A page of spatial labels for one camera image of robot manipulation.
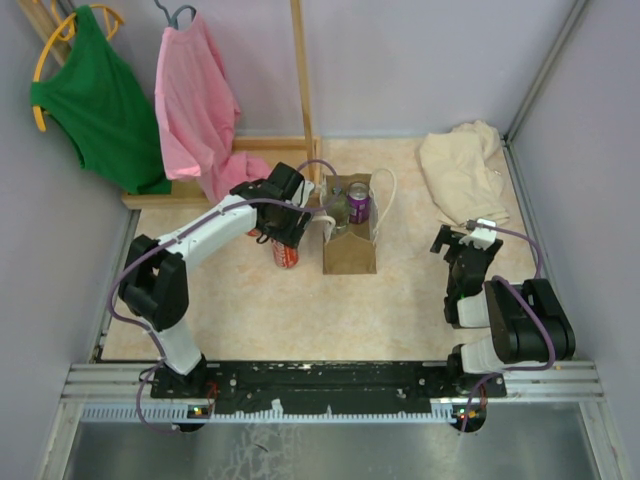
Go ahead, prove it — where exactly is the green cap glass bottle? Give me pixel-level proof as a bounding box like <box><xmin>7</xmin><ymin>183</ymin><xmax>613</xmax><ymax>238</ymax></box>
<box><xmin>327</xmin><ymin>187</ymin><xmax>351</xmax><ymax>236</ymax></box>

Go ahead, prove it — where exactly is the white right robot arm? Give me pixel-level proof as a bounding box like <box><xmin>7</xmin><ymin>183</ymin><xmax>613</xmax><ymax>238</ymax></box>
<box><xmin>431</xmin><ymin>219</ymin><xmax>576</xmax><ymax>396</ymax></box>

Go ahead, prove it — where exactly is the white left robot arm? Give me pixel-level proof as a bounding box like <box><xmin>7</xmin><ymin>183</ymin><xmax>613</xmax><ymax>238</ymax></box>
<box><xmin>117</xmin><ymin>163</ymin><xmax>315</xmax><ymax>397</ymax></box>

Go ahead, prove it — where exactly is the burlap canvas tote bag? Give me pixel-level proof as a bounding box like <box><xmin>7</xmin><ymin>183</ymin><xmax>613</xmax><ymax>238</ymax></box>
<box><xmin>314</xmin><ymin>168</ymin><xmax>397</xmax><ymax>275</ymax></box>

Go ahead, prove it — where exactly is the cream folded cloth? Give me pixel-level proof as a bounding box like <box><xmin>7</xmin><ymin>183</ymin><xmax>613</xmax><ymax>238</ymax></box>
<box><xmin>418</xmin><ymin>120</ymin><xmax>509</xmax><ymax>226</ymax></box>

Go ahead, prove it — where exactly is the wooden clothes rack base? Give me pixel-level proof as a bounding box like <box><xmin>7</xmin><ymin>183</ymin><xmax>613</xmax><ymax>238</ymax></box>
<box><xmin>122</xmin><ymin>1</ymin><xmax>321</xmax><ymax>210</ymax></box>

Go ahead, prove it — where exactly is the purple Fanta can far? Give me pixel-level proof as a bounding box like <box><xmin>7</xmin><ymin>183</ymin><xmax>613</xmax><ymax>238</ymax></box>
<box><xmin>347</xmin><ymin>182</ymin><xmax>371</xmax><ymax>224</ymax></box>

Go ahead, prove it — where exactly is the pink t-shirt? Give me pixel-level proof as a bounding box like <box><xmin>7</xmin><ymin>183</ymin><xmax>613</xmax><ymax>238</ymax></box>
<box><xmin>154</xmin><ymin>14</ymin><xmax>271</xmax><ymax>204</ymax></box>

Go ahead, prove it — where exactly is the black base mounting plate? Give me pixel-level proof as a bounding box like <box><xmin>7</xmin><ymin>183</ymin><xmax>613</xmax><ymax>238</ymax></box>
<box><xmin>151</xmin><ymin>361</ymin><xmax>482</xmax><ymax>415</ymax></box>

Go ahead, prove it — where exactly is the green tank top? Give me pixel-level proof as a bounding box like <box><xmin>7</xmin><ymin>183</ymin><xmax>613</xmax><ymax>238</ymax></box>
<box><xmin>30</xmin><ymin>5</ymin><xmax>171</xmax><ymax>195</ymax></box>

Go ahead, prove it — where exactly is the grey clothes hanger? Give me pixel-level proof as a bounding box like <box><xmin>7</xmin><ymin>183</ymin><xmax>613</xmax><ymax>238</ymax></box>
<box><xmin>153</xmin><ymin>0</ymin><xmax>197</xmax><ymax>30</ymax></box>

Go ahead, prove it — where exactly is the yellow clothes hanger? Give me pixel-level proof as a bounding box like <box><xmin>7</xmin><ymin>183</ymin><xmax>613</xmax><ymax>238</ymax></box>
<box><xmin>32</xmin><ymin>3</ymin><xmax>126</xmax><ymax>133</ymax></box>

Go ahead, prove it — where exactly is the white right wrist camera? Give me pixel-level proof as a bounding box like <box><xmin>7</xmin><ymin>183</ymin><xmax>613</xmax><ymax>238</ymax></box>
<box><xmin>459</xmin><ymin>219</ymin><xmax>497</xmax><ymax>250</ymax></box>

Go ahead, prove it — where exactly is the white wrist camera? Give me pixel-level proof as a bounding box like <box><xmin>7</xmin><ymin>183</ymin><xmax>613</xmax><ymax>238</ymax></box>
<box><xmin>292</xmin><ymin>180</ymin><xmax>316</xmax><ymax>207</ymax></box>
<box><xmin>459</xmin><ymin>219</ymin><xmax>497</xmax><ymax>250</ymax></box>

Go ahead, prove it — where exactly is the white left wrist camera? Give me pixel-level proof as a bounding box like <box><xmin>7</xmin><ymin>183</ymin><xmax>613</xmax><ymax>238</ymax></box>
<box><xmin>292</xmin><ymin>180</ymin><xmax>316</xmax><ymax>207</ymax></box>

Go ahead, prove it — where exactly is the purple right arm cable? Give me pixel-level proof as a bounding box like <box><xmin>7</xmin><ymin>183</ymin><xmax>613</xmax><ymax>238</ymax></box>
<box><xmin>459</xmin><ymin>219</ymin><xmax>557</xmax><ymax>434</ymax></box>

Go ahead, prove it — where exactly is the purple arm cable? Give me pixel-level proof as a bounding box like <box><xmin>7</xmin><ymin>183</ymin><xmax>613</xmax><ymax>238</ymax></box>
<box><xmin>459</xmin><ymin>219</ymin><xmax>557</xmax><ymax>434</ymax></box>
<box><xmin>108</xmin><ymin>158</ymin><xmax>341</xmax><ymax>435</ymax></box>

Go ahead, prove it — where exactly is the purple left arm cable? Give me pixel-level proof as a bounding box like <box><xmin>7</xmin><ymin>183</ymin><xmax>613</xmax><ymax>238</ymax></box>
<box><xmin>108</xmin><ymin>158</ymin><xmax>341</xmax><ymax>435</ymax></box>

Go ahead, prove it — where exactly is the aluminium frame rail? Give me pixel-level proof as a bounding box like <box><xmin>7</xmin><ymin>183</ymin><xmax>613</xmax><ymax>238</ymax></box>
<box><xmin>61</xmin><ymin>361</ymin><xmax>604</xmax><ymax>432</ymax></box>

